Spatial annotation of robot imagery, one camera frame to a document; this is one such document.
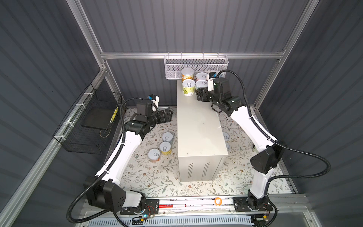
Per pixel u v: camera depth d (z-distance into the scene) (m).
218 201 0.76
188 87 0.75
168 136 0.93
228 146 0.93
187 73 0.80
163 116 0.67
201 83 0.77
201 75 0.81
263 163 0.47
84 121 0.72
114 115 0.81
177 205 0.74
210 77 0.68
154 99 0.67
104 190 0.39
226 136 0.95
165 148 0.89
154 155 0.87
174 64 0.84
